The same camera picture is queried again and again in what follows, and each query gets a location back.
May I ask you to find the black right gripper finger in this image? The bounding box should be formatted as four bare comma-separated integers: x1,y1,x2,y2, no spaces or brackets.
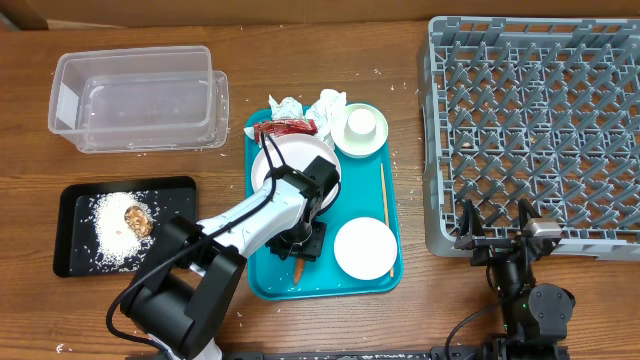
459,200,484,238
518,198,541,235

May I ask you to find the orange carrot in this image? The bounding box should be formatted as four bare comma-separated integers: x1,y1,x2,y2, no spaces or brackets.
293,258,305,286

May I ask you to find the large pink plate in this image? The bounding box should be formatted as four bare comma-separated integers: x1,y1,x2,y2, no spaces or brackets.
246,134,342,197

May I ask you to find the brown walnut food scrap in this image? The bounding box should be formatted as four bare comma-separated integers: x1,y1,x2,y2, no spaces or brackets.
124,205,153,238

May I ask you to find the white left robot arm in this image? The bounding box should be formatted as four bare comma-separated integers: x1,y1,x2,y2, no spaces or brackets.
106,157,340,359

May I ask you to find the grey dishwasher rack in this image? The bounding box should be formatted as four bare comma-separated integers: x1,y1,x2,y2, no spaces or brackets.
417,16,639,261

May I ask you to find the small pink bowl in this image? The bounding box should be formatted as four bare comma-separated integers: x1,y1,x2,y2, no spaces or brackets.
334,217,398,281

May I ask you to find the wooden chopstick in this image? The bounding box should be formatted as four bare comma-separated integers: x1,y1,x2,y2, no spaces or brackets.
380,163,395,278

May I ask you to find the pale green bowl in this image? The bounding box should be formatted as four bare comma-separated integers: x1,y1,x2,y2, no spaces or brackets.
331,103,389,158

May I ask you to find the red snack wrapper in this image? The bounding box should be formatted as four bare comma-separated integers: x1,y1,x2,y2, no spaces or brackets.
252,119,318,143

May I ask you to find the white paper cup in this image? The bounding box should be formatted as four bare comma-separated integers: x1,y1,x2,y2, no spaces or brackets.
345,108,376,141

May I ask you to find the crumpled white tissue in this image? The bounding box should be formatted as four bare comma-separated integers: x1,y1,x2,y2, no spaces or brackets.
304,89,347,150
243,95,304,141

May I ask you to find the pile of rice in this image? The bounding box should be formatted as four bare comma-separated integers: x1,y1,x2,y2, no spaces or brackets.
91,192,154,271

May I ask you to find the clear plastic bin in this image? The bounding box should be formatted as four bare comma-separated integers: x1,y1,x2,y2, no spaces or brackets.
48,45,230,154

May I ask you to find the black tray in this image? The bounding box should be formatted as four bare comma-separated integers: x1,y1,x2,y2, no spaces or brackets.
53,176,197,277

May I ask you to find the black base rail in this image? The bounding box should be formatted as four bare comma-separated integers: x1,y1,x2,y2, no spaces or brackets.
222,346,506,360

